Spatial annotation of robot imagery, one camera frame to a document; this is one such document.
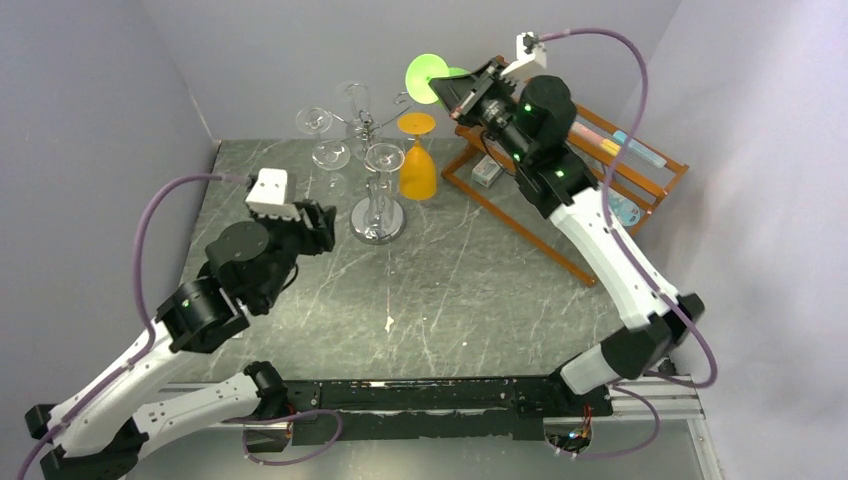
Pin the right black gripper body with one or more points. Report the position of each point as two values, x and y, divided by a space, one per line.
470 97

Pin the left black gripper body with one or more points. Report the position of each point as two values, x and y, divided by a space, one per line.
289 235

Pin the green plastic goblet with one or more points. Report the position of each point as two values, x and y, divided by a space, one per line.
421 70

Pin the clear glass front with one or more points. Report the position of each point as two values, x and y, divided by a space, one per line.
382 159

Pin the orange plastic goblet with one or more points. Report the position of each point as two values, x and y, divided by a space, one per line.
418 174

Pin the clear wine glass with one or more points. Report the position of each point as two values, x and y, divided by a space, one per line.
314 121

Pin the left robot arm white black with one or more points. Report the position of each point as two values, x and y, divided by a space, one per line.
103 431

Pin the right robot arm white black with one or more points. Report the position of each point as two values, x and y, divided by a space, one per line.
655 315

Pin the small teal white box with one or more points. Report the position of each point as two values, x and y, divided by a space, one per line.
486 172

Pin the pink yellow highlighter pack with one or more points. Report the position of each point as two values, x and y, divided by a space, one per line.
606 144

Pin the light blue highlighter pack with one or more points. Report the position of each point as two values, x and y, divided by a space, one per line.
639 150

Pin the orange wooden shelf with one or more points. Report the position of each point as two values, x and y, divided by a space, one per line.
552 171

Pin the black base bar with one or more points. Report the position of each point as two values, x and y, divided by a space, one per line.
404 409

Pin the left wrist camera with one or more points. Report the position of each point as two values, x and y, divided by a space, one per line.
273 195

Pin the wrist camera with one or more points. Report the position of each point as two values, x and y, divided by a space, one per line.
531 59
273 195

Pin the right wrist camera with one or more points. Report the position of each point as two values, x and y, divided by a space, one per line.
531 59

